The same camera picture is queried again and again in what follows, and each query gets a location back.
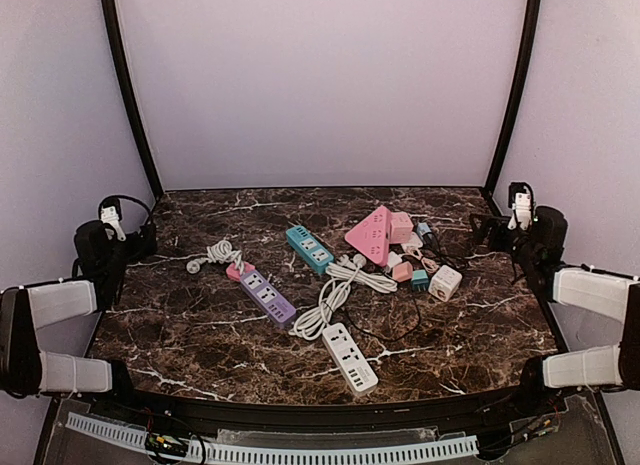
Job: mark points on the pink cube socket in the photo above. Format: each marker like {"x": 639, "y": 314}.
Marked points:
{"x": 401, "y": 228}

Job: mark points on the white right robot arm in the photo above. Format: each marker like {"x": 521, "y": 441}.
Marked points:
{"x": 605, "y": 349}

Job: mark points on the white power strip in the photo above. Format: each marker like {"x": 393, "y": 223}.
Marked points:
{"x": 349, "y": 359}

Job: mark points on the white charger cube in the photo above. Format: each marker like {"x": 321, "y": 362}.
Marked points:
{"x": 393, "y": 259}

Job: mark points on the pink triangular power strip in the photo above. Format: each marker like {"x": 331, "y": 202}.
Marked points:
{"x": 371, "y": 236}

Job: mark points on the teal power strip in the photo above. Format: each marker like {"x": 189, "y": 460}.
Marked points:
{"x": 309, "y": 248}

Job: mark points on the teal charger cube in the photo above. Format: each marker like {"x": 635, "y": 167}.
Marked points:
{"x": 420, "y": 281}

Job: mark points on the light blue charger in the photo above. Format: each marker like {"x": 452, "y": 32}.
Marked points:
{"x": 425, "y": 233}

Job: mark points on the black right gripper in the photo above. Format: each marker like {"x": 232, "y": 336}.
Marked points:
{"x": 498, "y": 233}

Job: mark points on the white cable duct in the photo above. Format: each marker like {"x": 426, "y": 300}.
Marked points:
{"x": 409, "y": 446}

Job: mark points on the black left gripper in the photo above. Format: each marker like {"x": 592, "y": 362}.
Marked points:
{"x": 138, "y": 243}

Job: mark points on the black frame post left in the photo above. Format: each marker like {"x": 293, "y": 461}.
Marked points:
{"x": 128, "y": 96}

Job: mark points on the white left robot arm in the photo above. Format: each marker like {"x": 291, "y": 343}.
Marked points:
{"x": 46, "y": 327}

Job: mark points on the purple power strip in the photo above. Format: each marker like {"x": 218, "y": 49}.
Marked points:
{"x": 277, "y": 308}

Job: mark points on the black frame post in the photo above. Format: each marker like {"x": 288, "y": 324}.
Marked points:
{"x": 526, "y": 44}
{"x": 128, "y": 96}

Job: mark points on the white square adapter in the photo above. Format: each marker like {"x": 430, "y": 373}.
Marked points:
{"x": 413, "y": 244}

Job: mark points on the white round power plug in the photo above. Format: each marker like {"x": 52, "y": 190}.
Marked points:
{"x": 444, "y": 283}

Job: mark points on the peach charger cube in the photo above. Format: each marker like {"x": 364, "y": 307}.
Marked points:
{"x": 402, "y": 272}

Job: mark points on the black frame post right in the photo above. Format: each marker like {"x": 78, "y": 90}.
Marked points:
{"x": 526, "y": 44}

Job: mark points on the small circuit board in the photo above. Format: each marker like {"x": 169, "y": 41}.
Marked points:
{"x": 166, "y": 444}

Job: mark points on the pink adapter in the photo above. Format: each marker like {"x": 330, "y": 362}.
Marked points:
{"x": 234, "y": 273}

